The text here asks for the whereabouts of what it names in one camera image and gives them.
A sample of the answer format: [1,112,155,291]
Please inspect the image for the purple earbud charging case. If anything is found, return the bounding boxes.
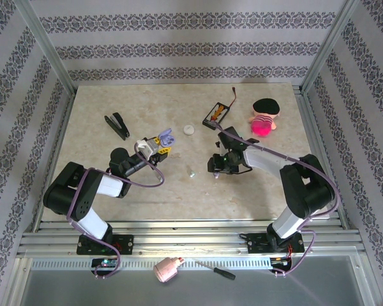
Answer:
[158,127,175,147]

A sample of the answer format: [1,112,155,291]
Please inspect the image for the black stapler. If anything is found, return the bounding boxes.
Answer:
[103,112,131,141]

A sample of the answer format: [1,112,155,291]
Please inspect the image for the black battery holder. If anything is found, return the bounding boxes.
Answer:
[202,101,233,130]

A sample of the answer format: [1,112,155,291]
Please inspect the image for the pink plush doll black hair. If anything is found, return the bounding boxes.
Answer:
[248,98,282,138]

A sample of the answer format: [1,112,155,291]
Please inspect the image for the left controller board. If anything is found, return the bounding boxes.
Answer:
[91,257,119,268]

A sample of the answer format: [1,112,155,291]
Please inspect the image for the controller board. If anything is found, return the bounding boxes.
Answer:
[91,257,119,268]
[269,256,293,267]

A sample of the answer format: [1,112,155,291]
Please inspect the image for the right controller board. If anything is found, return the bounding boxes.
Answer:
[269,256,293,267]

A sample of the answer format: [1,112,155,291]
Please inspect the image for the pink bottle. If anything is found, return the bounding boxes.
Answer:
[153,256,185,284]

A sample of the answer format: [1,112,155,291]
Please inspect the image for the grey metal panel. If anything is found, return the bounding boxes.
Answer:
[14,258,370,306]

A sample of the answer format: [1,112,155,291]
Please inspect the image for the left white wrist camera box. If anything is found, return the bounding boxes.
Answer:
[137,137,161,159]

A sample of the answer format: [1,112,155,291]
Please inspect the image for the aluminium side rail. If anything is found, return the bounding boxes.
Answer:
[33,92,77,233]
[293,84,352,230]

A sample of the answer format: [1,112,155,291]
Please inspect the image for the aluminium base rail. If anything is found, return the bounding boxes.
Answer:
[17,219,366,259]

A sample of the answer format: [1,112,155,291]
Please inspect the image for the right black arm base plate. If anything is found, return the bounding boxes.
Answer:
[247,232,305,255]

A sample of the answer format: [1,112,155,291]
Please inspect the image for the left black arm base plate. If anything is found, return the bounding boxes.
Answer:
[76,234,134,256]

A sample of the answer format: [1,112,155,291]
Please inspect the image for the black handled screwdriver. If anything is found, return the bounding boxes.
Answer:
[194,259,236,281]

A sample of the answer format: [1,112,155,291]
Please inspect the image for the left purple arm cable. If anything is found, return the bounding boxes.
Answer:
[66,142,165,280]

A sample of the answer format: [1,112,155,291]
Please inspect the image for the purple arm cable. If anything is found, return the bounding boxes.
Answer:
[212,119,339,277]
[66,142,165,280]

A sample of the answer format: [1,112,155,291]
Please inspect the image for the slotted grey cable duct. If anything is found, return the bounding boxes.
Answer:
[30,257,272,271]

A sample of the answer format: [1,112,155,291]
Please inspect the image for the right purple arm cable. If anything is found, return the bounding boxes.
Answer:
[212,119,339,277]

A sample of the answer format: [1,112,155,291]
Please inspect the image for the aluminium frame post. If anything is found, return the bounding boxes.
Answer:
[17,0,77,96]
[301,0,368,95]

